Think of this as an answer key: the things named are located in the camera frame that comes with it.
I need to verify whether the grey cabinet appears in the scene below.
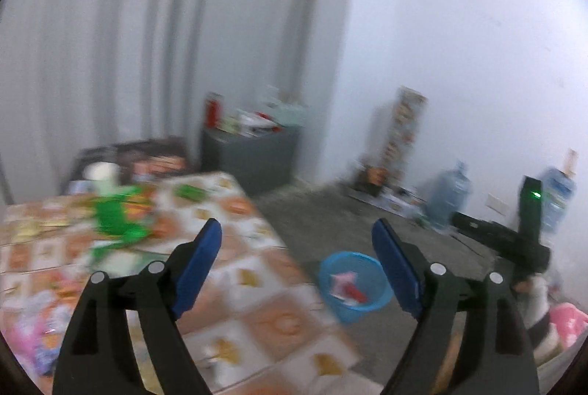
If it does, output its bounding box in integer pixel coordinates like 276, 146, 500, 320
199, 126, 301, 196

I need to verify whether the mint green organizer basket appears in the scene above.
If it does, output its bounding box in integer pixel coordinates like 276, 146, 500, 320
271, 103, 307, 127

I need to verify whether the dark printed box behind table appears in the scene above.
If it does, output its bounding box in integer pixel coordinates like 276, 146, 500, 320
61, 136, 194, 195

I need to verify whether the blue water jug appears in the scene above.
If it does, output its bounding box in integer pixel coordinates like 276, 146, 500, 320
424, 160, 472, 232
540, 166, 576, 234

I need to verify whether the red thermos bottle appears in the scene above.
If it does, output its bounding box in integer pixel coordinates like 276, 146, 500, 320
204, 91, 223, 128

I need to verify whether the yellow orange snack bag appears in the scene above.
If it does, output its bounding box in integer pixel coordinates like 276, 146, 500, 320
8, 283, 81, 377

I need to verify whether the small green candy packet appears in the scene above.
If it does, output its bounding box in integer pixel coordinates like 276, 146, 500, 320
175, 184, 207, 203

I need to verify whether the grey curtain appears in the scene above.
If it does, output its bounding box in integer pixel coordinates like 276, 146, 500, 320
1, 0, 349, 205

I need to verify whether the green snack bag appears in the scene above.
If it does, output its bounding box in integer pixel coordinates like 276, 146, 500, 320
91, 185, 154, 263

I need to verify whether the patterned tablecloth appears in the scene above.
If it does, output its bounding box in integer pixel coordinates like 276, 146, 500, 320
1, 172, 369, 394

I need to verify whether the white paper cup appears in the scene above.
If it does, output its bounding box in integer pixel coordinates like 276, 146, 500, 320
84, 161, 119, 196

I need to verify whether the pink plastic bag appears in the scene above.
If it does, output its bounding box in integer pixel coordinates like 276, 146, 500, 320
549, 302, 588, 349

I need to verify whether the blue plastic waste basket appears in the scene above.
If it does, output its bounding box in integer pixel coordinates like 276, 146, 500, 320
318, 252, 394, 324

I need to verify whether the pink cloth pack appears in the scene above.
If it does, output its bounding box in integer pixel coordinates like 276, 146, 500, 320
330, 272, 368, 306

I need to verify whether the dark snack box on floor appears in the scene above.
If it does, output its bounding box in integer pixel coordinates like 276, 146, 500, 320
354, 165, 389, 197

